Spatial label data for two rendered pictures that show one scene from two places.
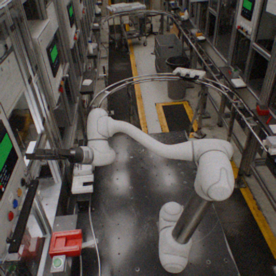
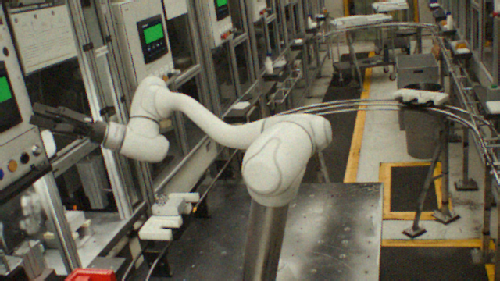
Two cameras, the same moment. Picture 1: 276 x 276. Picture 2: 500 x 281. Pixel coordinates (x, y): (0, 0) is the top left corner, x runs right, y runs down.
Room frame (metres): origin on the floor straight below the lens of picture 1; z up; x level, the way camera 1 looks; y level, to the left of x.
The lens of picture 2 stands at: (-0.25, -0.67, 1.91)
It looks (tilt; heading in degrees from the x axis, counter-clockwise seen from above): 21 degrees down; 20
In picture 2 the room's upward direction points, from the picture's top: 9 degrees counter-clockwise
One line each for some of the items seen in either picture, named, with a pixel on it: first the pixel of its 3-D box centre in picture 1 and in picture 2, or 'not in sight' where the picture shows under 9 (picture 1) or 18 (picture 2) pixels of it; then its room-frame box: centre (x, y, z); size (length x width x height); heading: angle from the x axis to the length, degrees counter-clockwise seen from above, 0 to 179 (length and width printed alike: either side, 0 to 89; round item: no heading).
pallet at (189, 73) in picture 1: (188, 75); (419, 100); (3.11, -0.64, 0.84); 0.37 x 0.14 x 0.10; 61
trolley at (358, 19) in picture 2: (127, 25); (362, 47); (6.81, 0.14, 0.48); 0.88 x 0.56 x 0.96; 111
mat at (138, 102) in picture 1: (121, 60); (344, 100); (5.85, 0.31, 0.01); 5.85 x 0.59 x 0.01; 3
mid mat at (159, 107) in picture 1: (177, 118); (412, 187); (3.43, -0.57, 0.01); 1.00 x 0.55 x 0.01; 3
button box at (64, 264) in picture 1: (59, 269); not in sight; (0.70, 0.44, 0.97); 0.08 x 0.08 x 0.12; 3
